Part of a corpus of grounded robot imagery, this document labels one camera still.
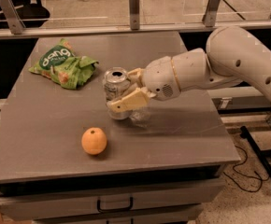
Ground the silver 7up soda can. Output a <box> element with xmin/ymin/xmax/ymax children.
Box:
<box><xmin>102</xmin><ymin>66</ymin><xmax>133</xmax><ymax>120</ymax></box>

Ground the black office chair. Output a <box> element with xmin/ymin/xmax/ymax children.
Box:
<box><xmin>0</xmin><ymin>0</ymin><xmax>50</xmax><ymax>30</ymax></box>

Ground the grey drawer with black handle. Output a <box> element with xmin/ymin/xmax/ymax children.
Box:
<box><xmin>0</xmin><ymin>178</ymin><xmax>224</xmax><ymax>220</ymax></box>

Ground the black stand leg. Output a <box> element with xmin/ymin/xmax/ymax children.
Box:
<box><xmin>240</xmin><ymin>126</ymin><xmax>271</xmax><ymax>178</ymax></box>

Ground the orange fruit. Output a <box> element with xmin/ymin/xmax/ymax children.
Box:
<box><xmin>81</xmin><ymin>127</ymin><xmax>107</xmax><ymax>155</ymax></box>

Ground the green dang chip bag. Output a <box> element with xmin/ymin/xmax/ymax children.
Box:
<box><xmin>29</xmin><ymin>38</ymin><xmax>99</xmax><ymax>90</ymax></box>

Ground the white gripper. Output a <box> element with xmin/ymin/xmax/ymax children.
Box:
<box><xmin>107</xmin><ymin>56</ymin><xmax>180</xmax><ymax>113</ymax></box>

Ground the middle metal rail bracket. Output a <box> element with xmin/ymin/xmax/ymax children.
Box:
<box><xmin>129</xmin><ymin>0</ymin><xmax>140</xmax><ymax>30</ymax></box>

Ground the left metal rail bracket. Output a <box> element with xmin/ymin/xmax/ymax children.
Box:
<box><xmin>0</xmin><ymin>0</ymin><xmax>25</xmax><ymax>35</ymax></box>

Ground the metal rail bracket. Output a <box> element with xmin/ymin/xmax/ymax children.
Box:
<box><xmin>202</xmin><ymin>0</ymin><xmax>221</xmax><ymax>27</ymax></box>
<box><xmin>129</xmin><ymin>0</ymin><xmax>140</xmax><ymax>30</ymax></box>
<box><xmin>0</xmin><ymin>0</ymin><xmax>25</xmax><ymax>35</ymax></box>

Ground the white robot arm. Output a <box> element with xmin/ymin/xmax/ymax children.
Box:
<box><xmin>107</xmin><ymin>26</ymin><xmax>271</xmax><ymax>113</ymax></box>

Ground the right metal rail bracket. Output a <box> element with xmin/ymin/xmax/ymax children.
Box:
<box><xmin>202</xmin><ymin>0</ymin><xmax>221</xmax><ymax>27</ymax></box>

